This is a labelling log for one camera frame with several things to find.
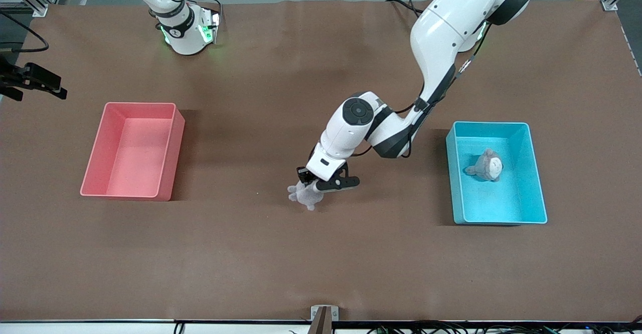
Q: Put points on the pink plastic box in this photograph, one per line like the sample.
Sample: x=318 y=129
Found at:
x=130 y=163

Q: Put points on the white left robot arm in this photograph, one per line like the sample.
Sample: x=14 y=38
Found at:
x=451 y=23

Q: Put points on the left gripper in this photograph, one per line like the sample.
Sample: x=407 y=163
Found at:
x=304 y=174

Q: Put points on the silver camera mount bracket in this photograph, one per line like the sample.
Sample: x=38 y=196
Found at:
x=315 y=313

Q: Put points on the grey plush toy white face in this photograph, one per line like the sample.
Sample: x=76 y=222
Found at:
x=486 y=166

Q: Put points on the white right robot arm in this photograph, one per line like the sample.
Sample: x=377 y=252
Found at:
x=183 y=33

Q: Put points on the brown table mat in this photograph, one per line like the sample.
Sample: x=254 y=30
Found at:
x=321 y=254

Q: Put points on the plain grey plush toy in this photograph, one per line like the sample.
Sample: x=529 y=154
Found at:
x=308 y=199

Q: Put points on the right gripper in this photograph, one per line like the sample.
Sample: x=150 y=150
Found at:
x=31 y=77

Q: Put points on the blue plastic box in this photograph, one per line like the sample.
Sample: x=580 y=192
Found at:
x=501 y=203

